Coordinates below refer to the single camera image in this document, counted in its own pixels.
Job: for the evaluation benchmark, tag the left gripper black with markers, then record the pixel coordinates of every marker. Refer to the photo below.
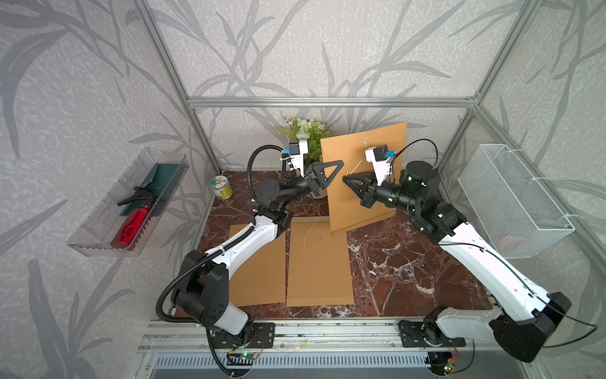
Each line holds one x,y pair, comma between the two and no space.
312,183

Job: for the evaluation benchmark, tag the brown file bag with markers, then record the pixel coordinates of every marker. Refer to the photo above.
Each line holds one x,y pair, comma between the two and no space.
262,279
352,196
319,271

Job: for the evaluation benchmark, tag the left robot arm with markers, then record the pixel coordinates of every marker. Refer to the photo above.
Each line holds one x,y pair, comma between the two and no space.
200,293

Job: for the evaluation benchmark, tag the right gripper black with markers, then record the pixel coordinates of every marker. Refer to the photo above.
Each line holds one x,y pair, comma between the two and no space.
368,193

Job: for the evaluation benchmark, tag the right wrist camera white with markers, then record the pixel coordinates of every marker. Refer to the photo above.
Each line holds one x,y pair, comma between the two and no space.
381,158

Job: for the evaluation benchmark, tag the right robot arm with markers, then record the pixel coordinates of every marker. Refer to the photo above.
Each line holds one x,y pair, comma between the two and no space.
525,316

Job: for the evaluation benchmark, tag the white wire mesh basket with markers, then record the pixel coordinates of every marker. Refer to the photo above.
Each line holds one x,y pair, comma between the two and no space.
518,215

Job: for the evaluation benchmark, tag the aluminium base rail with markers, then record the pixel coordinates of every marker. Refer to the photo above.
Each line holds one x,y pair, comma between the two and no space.
367,334

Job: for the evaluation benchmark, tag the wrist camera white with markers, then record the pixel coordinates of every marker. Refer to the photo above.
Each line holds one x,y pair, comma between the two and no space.
293,158
381,158

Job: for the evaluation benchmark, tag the clear plastic wall tray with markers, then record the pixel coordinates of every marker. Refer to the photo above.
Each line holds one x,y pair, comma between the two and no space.
94,237

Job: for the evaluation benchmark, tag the green plant white flowers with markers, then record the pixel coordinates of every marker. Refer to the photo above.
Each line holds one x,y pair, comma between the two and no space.
306,129

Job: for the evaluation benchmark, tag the dark green cloth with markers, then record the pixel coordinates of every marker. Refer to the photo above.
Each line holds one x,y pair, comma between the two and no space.
156,189

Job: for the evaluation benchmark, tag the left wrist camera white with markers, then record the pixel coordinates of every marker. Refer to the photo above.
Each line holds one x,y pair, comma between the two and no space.
293,158

